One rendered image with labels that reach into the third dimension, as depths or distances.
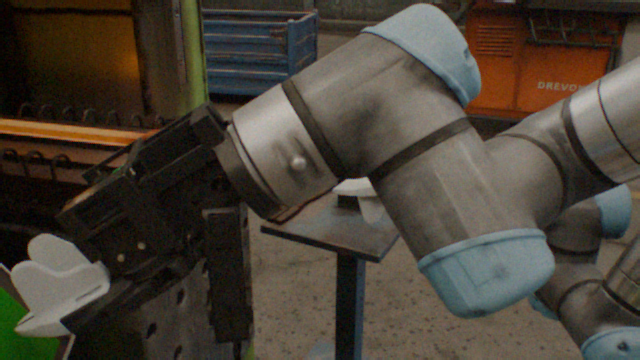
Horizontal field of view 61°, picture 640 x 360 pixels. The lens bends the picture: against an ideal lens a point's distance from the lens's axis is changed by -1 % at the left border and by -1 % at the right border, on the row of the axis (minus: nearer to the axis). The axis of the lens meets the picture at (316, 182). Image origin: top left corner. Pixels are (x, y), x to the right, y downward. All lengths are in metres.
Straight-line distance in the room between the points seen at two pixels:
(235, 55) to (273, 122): 4.25
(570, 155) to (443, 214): 0.13
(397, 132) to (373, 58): 0.05
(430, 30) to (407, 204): 0.10
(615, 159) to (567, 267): 0.35
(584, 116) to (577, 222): 0.33
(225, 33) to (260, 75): 0.43
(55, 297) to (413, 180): 0.25
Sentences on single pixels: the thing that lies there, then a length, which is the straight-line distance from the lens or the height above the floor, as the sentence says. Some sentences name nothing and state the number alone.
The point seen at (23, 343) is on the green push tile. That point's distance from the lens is 0.48.
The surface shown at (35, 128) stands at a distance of 0.98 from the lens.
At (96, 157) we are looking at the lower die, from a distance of 0.86.
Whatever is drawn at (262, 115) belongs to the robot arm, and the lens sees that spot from 0.34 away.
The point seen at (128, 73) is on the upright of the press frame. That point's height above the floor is 1.04.
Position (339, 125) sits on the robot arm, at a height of 1.18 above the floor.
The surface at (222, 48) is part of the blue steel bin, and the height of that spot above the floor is 0.47.
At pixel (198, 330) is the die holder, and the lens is 0.99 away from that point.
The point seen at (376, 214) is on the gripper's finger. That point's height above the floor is 0.96.
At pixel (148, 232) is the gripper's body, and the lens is 0.36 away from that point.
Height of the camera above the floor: 1.28
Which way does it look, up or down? 24 degrees down
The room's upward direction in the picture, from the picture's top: straight up
